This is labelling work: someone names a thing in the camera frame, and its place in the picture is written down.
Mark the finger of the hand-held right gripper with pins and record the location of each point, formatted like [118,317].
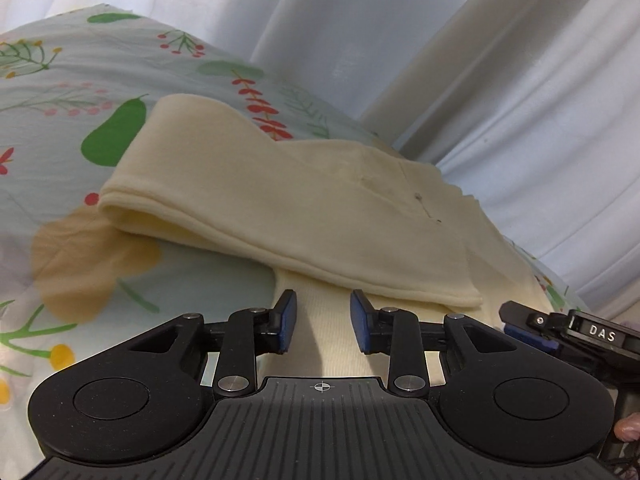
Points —
[525,325]

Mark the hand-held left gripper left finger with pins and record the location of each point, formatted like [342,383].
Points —
[288,321]

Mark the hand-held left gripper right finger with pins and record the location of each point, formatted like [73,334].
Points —
[360,322]

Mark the cream knit sweater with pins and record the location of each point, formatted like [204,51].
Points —
[320,210]

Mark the person's right hand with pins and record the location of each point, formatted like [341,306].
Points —
[629,427]

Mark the white curtain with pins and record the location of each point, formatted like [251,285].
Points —
[450,35]

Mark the floral printed bed sheet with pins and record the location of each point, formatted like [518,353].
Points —
[65,110]

